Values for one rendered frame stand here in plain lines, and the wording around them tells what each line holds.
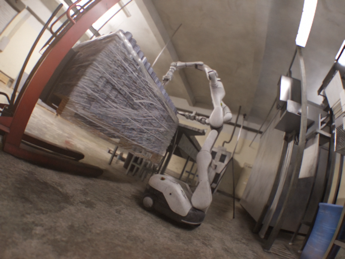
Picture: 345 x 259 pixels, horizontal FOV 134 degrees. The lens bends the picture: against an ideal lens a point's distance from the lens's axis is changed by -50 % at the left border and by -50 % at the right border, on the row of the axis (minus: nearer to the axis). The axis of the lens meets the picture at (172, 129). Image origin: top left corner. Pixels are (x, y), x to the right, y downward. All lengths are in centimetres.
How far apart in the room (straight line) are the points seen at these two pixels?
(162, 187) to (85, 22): 157
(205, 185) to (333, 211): 132
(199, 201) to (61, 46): 174
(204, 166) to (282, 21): 434
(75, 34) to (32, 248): 132
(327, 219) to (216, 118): 157
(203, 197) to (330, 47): 520
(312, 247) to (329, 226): 25
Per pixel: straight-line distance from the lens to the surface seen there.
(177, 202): 131
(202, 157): 144
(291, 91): 252
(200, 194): 142
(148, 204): 143
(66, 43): 129
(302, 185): 260
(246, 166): 803
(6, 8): 1080
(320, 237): 170
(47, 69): 123
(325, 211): 171
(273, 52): 543
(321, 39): 521
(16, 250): 66
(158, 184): 135
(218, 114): 158
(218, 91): 177
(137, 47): 125
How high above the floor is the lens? 52
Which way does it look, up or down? 12 degrees up
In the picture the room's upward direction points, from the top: 24 degrees clockwise
